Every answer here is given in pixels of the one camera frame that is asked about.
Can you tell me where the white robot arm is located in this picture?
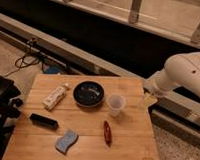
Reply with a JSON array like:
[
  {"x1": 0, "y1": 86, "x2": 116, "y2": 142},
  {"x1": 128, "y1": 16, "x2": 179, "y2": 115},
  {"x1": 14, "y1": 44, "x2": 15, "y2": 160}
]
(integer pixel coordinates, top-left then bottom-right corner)
[{"x1": 140, "y1": 52, "x2": 200, "y2": 109}]

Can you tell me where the wooden cutting board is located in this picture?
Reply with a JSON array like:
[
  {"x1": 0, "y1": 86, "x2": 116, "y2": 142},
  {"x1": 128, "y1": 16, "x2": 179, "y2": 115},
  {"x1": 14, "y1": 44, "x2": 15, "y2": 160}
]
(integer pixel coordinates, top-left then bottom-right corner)
[{"x1": 2, "y1": 74, "x2": 159, "y2": 160}]

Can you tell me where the black equipment at left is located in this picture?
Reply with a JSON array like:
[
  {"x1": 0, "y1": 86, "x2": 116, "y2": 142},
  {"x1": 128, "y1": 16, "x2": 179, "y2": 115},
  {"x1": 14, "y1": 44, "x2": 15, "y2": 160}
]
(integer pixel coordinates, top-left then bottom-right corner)
[{"x1": 0, "y1": 75, "x2": 23, "y2": 160}]

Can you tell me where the black cable on floor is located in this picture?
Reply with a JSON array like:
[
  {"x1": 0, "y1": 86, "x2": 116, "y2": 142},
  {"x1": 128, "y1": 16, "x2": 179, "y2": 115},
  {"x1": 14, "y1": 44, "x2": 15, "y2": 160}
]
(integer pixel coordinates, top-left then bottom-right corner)
[{"x1": 3, "y1": 36, "x2": 49, "y2": 80}]

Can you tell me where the white tube bottle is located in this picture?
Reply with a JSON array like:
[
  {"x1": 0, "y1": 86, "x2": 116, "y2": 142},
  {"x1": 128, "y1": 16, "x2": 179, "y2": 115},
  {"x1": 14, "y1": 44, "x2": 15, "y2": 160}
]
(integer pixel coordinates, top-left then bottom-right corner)
[{"x1": 42, "y1": 83, "x2": 69, "y2": 111}]

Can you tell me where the black rectangular block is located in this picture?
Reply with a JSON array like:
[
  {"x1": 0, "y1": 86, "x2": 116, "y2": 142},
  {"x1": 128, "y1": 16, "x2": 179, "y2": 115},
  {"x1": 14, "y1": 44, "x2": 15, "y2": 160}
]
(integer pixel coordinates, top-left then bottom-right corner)
[{"x1": 30, "y1": 114, "x2": 59, "y2": 130}]

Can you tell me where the blue sponge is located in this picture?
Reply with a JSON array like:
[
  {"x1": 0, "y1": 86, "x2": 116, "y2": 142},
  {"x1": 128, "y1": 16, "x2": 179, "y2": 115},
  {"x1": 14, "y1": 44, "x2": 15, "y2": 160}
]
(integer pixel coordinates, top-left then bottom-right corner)
[{"x1": 55, "y1": 129, "x2": 79, "y2": 154}]

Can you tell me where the translucent plastic cup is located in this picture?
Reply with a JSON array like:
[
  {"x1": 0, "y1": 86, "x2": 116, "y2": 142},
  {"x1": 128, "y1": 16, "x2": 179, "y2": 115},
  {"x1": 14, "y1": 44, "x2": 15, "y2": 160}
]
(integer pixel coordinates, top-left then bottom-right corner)
[{"x1": 107, "y1": 94, "x2": 126, "y2": 116}]

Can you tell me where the blue object on floor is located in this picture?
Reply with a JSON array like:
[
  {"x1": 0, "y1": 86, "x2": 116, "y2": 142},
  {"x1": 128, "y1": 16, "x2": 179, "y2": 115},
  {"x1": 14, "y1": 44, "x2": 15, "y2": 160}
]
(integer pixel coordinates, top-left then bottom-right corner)
[{"x1": 44, "y1": 65, "x2": 60, "y2": 75}]

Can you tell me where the dark ceramic bowl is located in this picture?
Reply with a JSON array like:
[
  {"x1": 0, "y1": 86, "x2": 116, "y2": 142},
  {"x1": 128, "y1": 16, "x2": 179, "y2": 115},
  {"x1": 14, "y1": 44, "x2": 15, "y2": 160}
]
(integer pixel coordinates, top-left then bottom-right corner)
[{"x1": 73, "y1": 81, "x2": 105, "y2": 107}]

